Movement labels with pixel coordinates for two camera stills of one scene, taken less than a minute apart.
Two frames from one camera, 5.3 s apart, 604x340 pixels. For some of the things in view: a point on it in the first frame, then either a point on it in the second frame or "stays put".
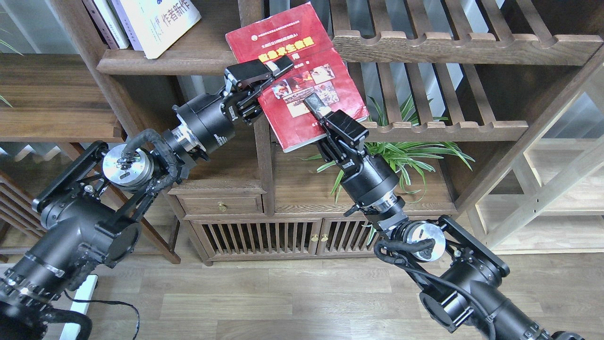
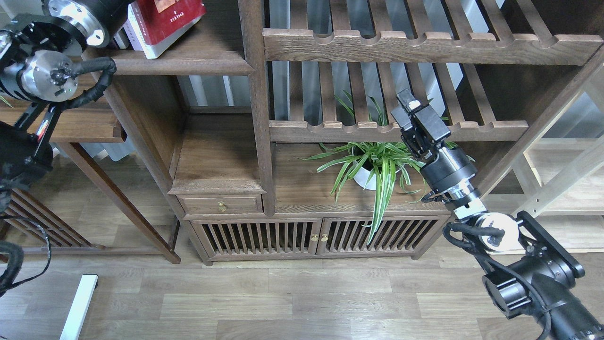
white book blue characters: x=158 y=24 to x=125 y=38
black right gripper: x=370 y=181 to x=443 y=166
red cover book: x=299 y=32 to x=161 y=24
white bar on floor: x=71 y=331 stays put
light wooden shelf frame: x=550 y=202 stays put
